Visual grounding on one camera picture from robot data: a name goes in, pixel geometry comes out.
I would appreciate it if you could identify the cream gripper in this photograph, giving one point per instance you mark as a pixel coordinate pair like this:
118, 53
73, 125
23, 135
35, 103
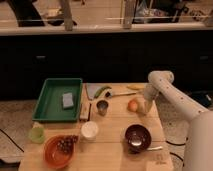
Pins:
144, 106

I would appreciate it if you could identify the orange apple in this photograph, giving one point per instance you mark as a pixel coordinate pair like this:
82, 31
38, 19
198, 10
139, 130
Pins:
132, 105

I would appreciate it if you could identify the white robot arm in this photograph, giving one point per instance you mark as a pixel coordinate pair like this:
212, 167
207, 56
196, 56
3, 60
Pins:
198, 154

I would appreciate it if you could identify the small metal cup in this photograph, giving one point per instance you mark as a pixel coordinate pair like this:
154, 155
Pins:
102, 107

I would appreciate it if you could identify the white paper cup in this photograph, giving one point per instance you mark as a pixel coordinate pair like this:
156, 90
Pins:
89, 130

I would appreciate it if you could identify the light green plastic cup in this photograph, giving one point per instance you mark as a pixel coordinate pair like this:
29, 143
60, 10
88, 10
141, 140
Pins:
36, 134

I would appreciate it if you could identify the yellow banana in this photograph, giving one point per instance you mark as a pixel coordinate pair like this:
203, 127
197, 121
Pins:
135, 87

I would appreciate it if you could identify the dark brown bowl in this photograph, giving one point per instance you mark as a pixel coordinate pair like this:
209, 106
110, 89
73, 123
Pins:
138, 138

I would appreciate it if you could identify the green cucumber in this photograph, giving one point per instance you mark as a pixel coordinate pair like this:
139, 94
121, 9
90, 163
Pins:
98, 93

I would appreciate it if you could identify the grey cutting board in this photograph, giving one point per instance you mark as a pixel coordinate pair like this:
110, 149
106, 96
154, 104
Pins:
91, 89

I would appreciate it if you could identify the wooden block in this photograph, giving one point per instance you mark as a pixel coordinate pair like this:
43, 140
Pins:
84, 113

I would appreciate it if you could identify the grey blue sponge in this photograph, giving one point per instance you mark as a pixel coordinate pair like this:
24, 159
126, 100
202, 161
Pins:
67, 100

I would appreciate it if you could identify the dark grape bunch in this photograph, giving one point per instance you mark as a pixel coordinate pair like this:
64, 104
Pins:
66, 143

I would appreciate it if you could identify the green plastic tray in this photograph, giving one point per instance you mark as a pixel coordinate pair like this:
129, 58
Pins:
50, 108

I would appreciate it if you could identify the orange plastic bowl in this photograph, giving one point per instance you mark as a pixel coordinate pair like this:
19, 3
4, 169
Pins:
54, 156

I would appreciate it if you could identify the wooden handled spoon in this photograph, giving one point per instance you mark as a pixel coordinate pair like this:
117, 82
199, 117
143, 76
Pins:
113, 94

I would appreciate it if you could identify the wooden window post right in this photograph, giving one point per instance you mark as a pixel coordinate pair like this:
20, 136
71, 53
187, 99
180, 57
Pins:
129, 7

